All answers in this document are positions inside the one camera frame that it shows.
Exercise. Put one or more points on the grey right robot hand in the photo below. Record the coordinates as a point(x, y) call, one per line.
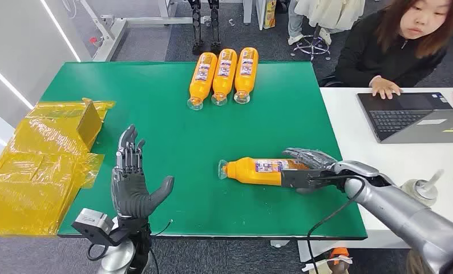
point(313, 158)

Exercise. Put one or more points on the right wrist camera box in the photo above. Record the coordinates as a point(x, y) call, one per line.
point(300, 178)

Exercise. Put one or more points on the person's hand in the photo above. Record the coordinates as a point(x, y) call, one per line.
point(385, 87)

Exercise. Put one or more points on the drink cup with straw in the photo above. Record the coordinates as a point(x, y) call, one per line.
point(423, 189)

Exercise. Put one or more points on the dark grey laptop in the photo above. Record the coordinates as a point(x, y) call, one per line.
point(400, 117)

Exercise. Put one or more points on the white metal table frame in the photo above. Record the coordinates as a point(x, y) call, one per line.
point(111, 38)

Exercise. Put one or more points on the orange and white object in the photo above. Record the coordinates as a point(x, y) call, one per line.
point(338, 257)

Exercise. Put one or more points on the olive brown fabric object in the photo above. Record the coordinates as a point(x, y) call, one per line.
point(417, 264)

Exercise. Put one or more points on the yellow plastic wrapped cardboard box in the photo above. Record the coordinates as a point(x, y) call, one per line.
point(37, 177)

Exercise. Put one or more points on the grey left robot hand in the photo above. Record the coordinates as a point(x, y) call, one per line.
point(130, 193)

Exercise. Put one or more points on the chrome stool base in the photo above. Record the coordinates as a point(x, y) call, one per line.
point(311, 45)

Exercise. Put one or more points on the orange detergent bottle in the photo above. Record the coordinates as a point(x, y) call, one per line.
point(223, 75)
point(246, 72)
point(202, 79)
point(249, 172)

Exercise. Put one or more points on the green table mat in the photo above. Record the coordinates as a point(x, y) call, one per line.
point(196, 143)

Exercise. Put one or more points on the black robot legs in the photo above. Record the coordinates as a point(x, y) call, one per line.
point(197, 26)

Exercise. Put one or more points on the yellow printed carton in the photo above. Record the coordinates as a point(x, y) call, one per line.
point(270, 15)

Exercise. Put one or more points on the white desk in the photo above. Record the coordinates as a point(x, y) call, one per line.
point(385, 159)

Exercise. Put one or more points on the person in pale clothes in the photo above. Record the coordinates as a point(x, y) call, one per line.
point(332, 13)

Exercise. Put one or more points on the white furniture post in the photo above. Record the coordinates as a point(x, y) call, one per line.
point(248, 11)

